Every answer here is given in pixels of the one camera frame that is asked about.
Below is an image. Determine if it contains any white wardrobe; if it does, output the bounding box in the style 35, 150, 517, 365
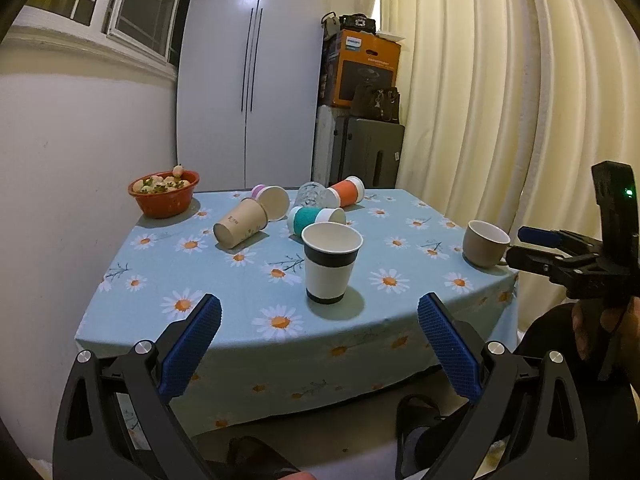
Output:
176, 0, 332, 194

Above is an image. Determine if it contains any person's right hand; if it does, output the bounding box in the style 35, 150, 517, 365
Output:
571, 296, 640, 362

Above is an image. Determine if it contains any orange cardboard box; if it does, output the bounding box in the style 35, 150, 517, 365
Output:
320, 29, 402, 109

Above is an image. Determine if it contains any blue daisy print tablecloth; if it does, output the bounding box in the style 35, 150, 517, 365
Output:
75, 188, 521, 437

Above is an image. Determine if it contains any white foam box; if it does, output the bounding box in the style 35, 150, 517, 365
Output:
312, 105, 342, 187

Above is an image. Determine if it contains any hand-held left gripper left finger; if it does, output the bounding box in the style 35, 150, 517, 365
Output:
52, 292, 223, 480

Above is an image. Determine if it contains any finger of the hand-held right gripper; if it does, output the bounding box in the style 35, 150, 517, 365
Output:
504, 244, 567, 276
517, 225, 607, 257

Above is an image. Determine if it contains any black slipper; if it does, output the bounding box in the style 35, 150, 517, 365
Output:
395, 394, 473, 480
227, 436, 302, 480

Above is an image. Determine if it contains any pile of pale strawberries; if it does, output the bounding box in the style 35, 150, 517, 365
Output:
139, 164, 194, 196

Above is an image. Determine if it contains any brown handbag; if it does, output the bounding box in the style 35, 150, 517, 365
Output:
350, 84, 401, 124

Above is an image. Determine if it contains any grey suitcase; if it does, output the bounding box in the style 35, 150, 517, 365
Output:
330, 115, 406, 190

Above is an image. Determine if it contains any orange sleeve paper cup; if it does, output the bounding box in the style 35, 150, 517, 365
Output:
327, 176, 365, 208

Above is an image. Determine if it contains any beige ceramic cup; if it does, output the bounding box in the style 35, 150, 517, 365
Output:
462, 220, 512, 268

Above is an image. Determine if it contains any pink striped paper cup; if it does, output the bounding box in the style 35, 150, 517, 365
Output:
251, 184, 291, 223

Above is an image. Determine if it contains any black bag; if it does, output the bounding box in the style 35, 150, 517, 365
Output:
339, 14, 377, 34

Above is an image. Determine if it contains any red plastic bowl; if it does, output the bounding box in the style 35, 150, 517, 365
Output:
128, 170, 201, 219

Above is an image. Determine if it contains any white paper cup black band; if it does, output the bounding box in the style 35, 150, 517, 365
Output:
301, 222, 363, 305

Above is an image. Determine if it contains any clear glass cup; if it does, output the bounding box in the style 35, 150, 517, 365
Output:
296, 181, 331, 209

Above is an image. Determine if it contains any cream curtain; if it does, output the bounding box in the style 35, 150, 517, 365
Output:
372, 0, 640, 333

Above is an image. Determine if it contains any white framed window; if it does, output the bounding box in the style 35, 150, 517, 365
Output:
20, 0, 192, 67

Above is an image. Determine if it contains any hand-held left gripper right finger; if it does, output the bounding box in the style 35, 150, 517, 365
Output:
416, 292, 592, 480

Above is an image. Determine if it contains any person's dark trouser leg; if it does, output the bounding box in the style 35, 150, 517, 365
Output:
514, 304, 640, 480

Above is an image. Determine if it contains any brown kraft paper cup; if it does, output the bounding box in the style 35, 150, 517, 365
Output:
213, 197, 270, 249

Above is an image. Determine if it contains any teal sleeve paper cup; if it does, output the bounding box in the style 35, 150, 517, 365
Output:
287, 206, 347, 237

